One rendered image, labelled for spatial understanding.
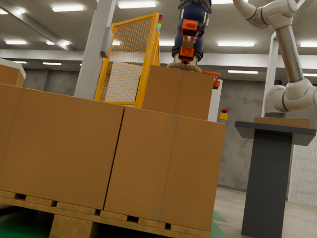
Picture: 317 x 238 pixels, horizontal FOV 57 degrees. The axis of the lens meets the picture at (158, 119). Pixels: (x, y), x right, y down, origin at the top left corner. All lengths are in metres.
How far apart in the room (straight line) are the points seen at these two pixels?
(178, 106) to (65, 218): 0.93
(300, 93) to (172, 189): 1.31
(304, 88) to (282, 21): 0.45
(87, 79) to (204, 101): 1.81
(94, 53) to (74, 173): 2.37
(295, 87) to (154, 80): 0.96
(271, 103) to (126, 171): 1.43
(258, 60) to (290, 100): 7.95
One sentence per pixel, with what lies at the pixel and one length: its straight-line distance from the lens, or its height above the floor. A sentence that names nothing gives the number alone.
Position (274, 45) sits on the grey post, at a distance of 6.04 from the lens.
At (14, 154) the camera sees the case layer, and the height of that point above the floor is 0.28.
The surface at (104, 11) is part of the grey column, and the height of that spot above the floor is 1.95.
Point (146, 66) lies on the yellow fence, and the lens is 3.34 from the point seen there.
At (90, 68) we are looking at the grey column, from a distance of 3.34.
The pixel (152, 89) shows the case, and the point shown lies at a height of 0.79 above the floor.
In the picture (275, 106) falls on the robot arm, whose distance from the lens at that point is 2.26.
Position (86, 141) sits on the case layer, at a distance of 1.14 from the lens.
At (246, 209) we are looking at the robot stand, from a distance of 2.16.
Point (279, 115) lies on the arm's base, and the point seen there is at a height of 0.86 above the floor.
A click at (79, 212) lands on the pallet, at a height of 0.12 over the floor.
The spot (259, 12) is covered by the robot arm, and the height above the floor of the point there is 1.48.
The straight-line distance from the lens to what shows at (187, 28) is 1.55.
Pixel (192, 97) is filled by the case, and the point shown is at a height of 0.78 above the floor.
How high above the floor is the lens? 0.33
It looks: 9 degrees up
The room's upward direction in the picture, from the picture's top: 11 degrees clockwise
